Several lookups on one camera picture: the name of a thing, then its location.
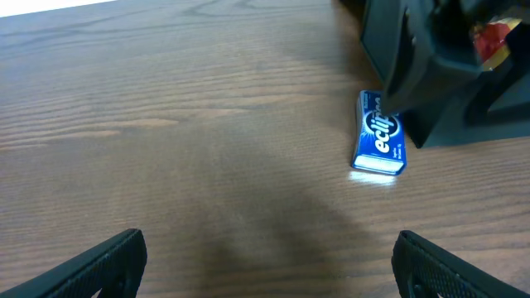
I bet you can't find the dark green box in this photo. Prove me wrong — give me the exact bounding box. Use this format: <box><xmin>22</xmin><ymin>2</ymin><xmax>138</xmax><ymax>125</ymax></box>
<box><xmin>359</xmin><ymin>0</ymin><xmax>530</xmax><ymax>149</ymax></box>

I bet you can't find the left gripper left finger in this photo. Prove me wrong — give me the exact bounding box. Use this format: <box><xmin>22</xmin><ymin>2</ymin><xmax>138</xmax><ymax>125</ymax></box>
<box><xmin>1</xmin><ymin>228</ymin><xmax>147</xmax><ymax>298</ymax></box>

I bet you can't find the blue Eclipse mint box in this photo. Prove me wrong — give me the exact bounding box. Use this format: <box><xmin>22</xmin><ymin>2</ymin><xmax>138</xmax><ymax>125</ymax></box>
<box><xmin>351</xmin><ymin>90</ymin><xmax>407</xmax><ymax>175</ymax></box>

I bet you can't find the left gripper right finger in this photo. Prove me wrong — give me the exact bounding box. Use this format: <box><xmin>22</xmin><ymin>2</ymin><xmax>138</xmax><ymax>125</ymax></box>
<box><xmin>391</xmin><ymin>230</ymin><xmax>529</xmax><ymax>298</ymax></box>

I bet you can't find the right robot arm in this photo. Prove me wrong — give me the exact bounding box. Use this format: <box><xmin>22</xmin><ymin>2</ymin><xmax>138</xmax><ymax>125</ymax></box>
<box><xmin>378</xmin><ymin>0</ymin><xmax>529</xmax><ymax>113</ymax></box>

